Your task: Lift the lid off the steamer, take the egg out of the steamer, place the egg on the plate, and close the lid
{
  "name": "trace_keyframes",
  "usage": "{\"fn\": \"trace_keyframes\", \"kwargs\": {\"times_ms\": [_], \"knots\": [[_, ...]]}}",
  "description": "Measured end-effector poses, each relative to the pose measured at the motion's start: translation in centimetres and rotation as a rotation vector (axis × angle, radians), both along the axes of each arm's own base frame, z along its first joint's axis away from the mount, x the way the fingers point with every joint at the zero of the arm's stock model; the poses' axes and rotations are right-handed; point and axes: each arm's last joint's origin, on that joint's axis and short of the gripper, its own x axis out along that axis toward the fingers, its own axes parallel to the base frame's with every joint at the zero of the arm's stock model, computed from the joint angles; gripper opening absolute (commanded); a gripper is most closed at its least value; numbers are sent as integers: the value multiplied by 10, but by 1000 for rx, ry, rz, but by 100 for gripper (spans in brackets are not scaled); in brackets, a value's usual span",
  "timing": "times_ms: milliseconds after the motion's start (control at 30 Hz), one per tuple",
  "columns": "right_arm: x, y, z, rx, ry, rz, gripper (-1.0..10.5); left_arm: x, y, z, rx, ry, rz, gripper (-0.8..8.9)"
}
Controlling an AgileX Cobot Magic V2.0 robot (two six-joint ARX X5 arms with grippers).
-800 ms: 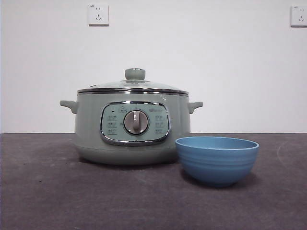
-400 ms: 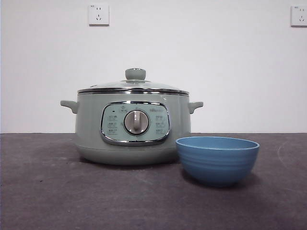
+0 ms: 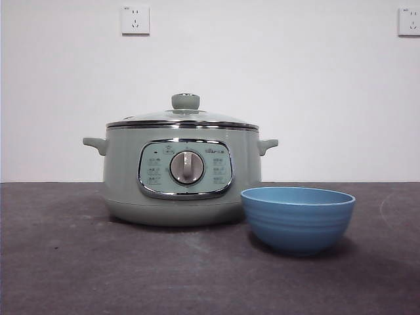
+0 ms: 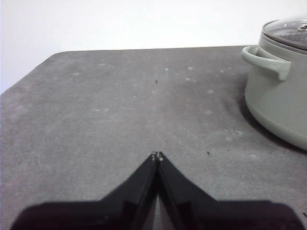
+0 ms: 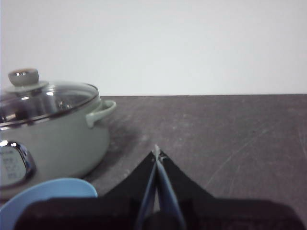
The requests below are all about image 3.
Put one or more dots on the blue ribbed bowl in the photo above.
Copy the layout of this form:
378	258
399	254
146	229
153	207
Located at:
297	226

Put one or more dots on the glass lid with green knob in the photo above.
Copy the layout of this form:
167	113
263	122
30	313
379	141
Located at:
185	101

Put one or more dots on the white wall socket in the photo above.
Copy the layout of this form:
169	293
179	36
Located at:
135	19
410	21

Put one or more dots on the pale green electric steamer pot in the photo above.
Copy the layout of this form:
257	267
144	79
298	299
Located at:
124	197

